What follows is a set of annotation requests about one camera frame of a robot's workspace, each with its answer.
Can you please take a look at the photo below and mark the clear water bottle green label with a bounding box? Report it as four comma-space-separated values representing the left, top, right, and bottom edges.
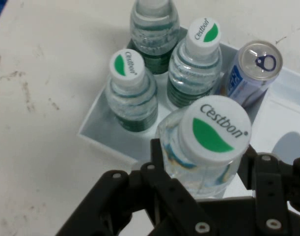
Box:
105, 49, 159, 132
166, 17, 223, 109
155, 95, 252, 199
129, 0, 181, 75

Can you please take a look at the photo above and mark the silver blue drink can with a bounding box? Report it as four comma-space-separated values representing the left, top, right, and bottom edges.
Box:
219, 40, 284, 109

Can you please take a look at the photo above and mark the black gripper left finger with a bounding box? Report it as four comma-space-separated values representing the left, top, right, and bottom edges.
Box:
55, 139, 214, 236

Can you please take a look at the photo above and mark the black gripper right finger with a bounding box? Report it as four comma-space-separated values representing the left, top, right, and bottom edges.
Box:
239, 145, 300, 236

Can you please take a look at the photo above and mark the white box with blue print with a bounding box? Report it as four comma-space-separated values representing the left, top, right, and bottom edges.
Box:
77, 26, 300, 200

